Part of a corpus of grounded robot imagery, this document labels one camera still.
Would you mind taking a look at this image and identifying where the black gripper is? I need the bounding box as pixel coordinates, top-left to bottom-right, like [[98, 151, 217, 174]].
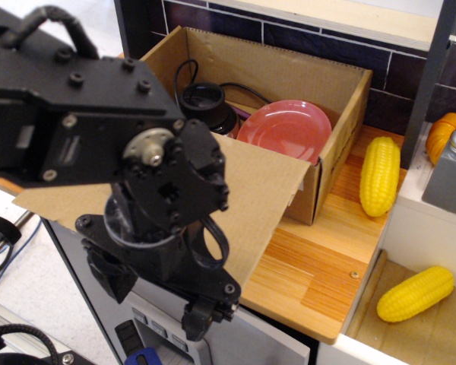
[[75, 214, 241, 341]]

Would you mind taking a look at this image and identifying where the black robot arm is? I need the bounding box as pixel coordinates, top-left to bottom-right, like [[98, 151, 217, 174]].
[[0, 5, 241, 341]]

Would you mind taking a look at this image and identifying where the black clamp on table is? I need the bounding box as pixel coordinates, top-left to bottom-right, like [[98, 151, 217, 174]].
[[0, 214, 27, 272]]

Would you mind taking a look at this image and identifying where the black cylindrical cup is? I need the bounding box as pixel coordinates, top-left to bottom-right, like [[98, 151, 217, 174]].
[[179, 82, 240, 138]]

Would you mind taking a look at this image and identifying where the brown cardboard box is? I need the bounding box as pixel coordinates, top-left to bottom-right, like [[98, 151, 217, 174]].
[[12, 25, 374, 290]]

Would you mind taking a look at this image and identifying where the pink plastic plate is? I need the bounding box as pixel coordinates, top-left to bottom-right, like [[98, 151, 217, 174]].
[[237, 100, 332, 165]]

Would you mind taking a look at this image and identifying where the yellow toy corn on counter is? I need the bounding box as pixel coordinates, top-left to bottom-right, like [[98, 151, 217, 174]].
[[359, 137, 401, 217]]

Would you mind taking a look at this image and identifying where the yellow toy corn in sink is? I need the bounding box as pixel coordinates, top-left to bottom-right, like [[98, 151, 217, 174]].
[[376, 266, 454, 323]]

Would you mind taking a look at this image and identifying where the grey salt shaker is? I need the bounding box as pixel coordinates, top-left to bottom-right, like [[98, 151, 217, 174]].
[[422, 130, 456, 214]]

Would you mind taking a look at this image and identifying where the orange toy pumpkin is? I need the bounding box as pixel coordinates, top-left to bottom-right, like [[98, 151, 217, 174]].
[[426, 113, 456, 165]]

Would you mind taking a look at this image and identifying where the blue cable on table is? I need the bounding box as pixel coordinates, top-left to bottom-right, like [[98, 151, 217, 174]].
[[0, 219, 43, 297]]

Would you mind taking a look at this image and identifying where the black cable in box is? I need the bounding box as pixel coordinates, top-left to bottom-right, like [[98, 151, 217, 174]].
[[173, 59, 271, 108]]

